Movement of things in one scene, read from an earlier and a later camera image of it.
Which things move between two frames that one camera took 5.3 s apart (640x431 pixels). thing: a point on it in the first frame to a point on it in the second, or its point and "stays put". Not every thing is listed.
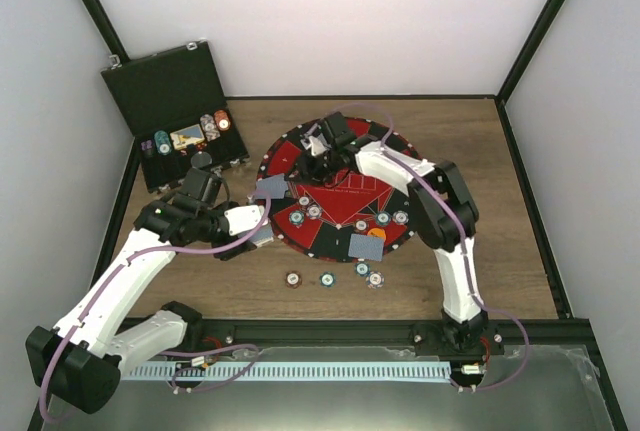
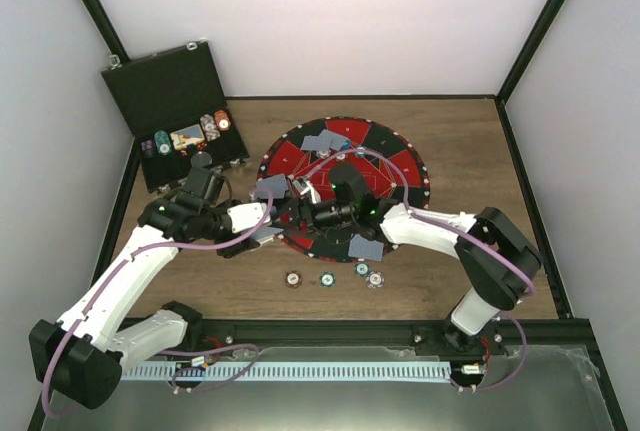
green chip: [362, 268] stays put
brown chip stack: [293, 279] stays put
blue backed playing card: [272, 187] stays put
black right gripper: [308, 174] to [298, 214]
